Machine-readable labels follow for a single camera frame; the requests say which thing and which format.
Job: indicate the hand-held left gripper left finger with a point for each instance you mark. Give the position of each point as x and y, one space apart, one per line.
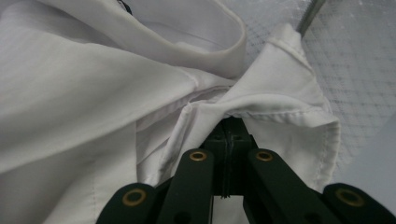
221 161

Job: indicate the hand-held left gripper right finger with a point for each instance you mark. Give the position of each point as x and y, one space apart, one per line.
239 155

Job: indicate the white mesh fabric garment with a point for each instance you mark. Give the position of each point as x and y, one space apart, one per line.
351 71

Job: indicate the white shirt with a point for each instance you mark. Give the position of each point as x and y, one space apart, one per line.
93 102

